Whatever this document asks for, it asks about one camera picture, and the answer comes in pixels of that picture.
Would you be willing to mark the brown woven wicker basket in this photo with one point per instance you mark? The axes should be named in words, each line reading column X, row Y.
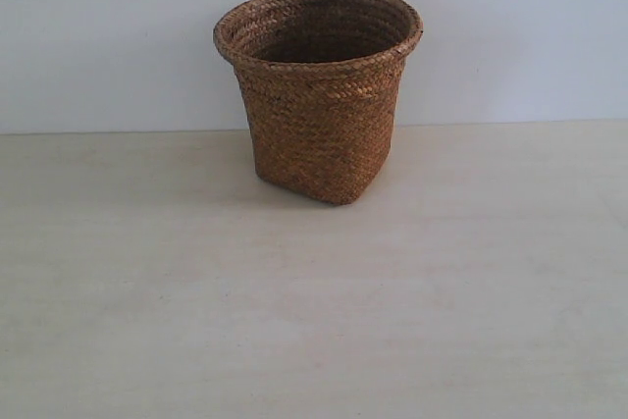
column 319, row 80

